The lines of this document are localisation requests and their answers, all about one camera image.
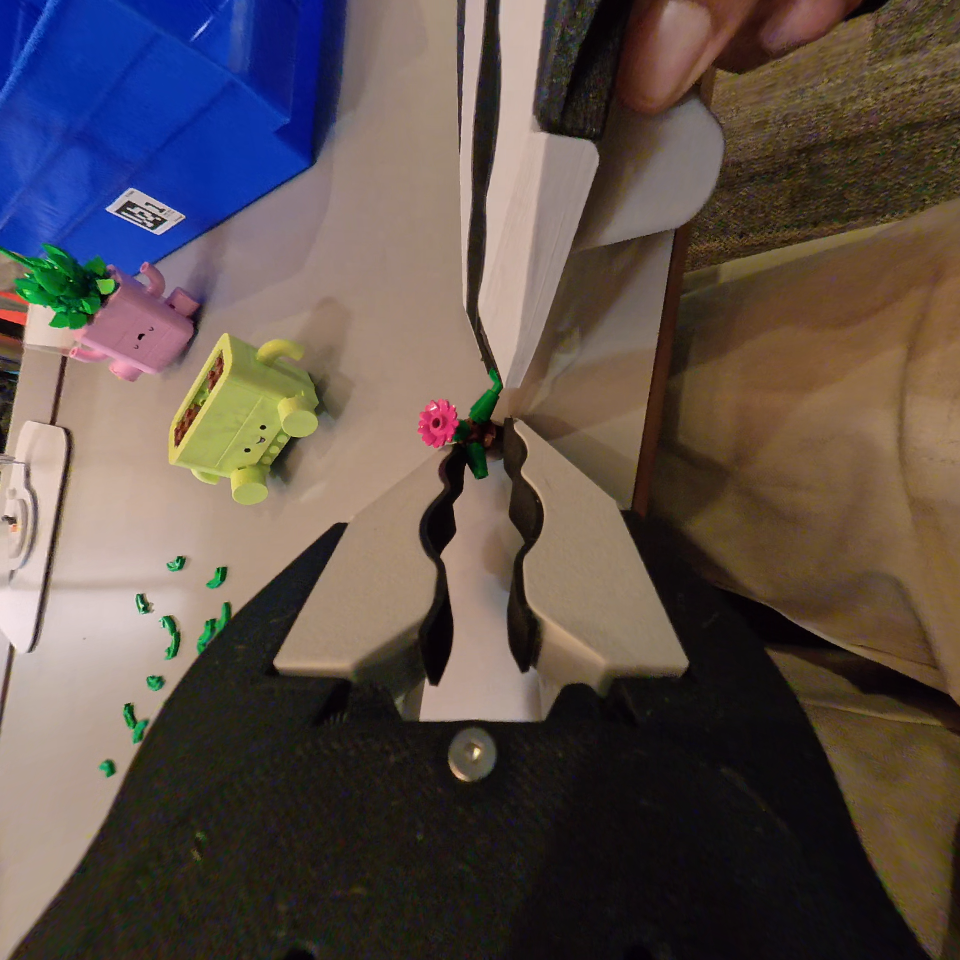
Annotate lilac toy brick plant pot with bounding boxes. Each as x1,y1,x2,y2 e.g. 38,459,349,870
0,243,202,382

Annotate scattered green toy leaves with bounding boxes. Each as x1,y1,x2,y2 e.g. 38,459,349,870
97,555,234,779

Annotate person's right hand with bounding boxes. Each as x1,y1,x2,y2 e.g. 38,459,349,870
618,0,864,115

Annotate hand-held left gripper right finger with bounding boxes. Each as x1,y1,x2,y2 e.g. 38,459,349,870
501,417,690,712

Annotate pink toy brick flower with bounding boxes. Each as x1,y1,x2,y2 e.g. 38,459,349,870
416,397,502,481

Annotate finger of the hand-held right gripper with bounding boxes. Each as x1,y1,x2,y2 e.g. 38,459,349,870
457,0,502,365
478,0,726,389

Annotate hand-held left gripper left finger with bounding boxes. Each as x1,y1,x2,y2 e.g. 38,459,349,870
272,447,468,720

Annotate white booklet stand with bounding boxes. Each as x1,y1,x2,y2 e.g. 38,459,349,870
0,420,72,654

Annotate lime green toy brick pot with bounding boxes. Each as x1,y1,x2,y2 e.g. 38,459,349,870
168,333,322,506

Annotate labelled blue plastic bin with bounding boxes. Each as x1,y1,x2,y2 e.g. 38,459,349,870
0,0,346,275

